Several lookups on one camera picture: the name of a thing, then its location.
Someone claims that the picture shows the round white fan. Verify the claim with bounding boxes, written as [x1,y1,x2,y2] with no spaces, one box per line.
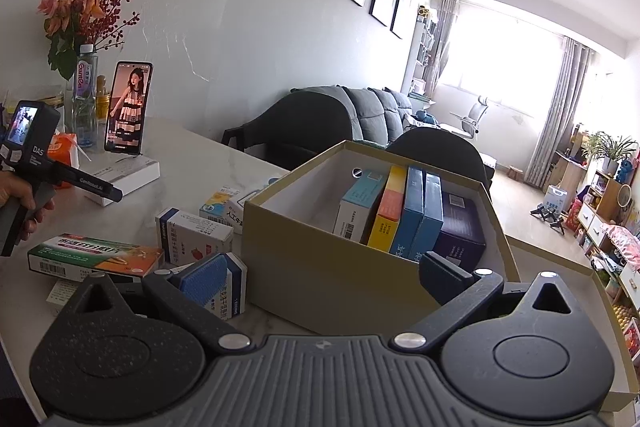
[617,184,636,223]

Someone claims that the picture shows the khaki cardboard box lid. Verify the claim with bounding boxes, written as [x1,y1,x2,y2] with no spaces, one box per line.
[492,234,640,414]

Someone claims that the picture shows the black tripod stands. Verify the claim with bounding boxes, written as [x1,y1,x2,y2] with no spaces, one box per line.
[531,203,568,235]

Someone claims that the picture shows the white flat box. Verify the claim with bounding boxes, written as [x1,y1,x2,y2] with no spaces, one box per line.
[82,156,161,208]

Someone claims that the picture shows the wooden desk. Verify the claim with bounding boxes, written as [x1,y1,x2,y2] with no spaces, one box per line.
[552,152,593,198]

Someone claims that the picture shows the plastic water bottle purple label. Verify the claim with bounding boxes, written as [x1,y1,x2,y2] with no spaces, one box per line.
[71,44,99,146]

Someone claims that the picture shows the white blue strawberry medicine box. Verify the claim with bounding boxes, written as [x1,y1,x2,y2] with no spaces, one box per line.
[156,207,235,265]
[172,252,248,320]

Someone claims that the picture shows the black chair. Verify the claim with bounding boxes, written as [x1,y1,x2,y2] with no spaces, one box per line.
[221,97,353,160]
[386,128,493,192]

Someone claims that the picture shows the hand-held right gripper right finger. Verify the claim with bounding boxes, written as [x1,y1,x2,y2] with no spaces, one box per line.
[390,252,583,353]

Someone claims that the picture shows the white tv cabinet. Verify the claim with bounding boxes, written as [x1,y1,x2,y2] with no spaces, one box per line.
[577,202,640,308]

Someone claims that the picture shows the framed wall picture pale print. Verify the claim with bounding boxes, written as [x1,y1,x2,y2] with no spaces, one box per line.
[390,0,416,40]

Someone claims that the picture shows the green potted plant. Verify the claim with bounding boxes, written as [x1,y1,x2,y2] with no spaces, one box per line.
[582,132,638,172]

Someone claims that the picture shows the small amber bottle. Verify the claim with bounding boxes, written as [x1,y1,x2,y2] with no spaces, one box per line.
[95,76,112,120]

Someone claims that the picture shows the pink cloth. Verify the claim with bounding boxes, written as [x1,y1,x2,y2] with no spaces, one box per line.
[602,224,640,269]

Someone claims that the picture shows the white small medicine box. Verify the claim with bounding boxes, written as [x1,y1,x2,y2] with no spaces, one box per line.
[47,279,87,317]

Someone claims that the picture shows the green orange medicine box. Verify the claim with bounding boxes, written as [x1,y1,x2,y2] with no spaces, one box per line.
[27,234,166,283]

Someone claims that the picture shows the wooden shelf unit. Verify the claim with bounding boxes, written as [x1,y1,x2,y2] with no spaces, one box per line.
[580,169,640,228]

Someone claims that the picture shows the white office chair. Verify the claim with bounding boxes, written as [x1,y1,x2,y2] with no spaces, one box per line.
[450,96,493,140]

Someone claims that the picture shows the teal white medicine box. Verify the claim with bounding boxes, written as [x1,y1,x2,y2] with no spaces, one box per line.
[332,169,393,243]

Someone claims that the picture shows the white bookshelf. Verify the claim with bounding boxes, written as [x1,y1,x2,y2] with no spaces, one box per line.
[400,4,441,100]

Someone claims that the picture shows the grey curtain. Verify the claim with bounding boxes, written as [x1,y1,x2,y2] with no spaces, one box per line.
[535,37,591,180]
[430,0,458,92]

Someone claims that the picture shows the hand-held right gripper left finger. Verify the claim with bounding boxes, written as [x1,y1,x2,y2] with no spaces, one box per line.
[60,252,255,354]

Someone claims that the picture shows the person's left hand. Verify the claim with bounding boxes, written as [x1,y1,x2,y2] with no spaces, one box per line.
[0,172,56,233]

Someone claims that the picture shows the white medicine box blue logo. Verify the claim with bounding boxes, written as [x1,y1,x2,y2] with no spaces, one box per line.
[222,177,286,235]

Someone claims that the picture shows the orange red flower bouquet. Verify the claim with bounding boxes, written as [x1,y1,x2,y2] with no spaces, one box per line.
[37,0,141,80]

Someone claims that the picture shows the white marble desktop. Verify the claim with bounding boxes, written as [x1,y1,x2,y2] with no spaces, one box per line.
[0,114,381,358]

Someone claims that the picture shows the grey sofa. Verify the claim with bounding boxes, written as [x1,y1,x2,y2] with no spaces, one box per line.
[290,86,498,180]

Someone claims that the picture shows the orange white packet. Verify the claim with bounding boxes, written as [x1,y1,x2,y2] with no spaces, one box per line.
[50,132,81,170]

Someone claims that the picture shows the purple medicine box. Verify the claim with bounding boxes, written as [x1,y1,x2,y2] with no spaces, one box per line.
[432,192,487,270]

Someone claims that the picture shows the khaki cardboard storage box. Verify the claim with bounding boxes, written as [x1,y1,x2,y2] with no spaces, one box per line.
[241,139,521,336]

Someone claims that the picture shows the yellow orange medicine box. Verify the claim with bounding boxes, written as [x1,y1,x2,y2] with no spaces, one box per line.
[367,164,408,253]

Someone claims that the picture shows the black smartphone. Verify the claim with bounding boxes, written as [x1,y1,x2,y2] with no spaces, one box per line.
[104,61,154,156]

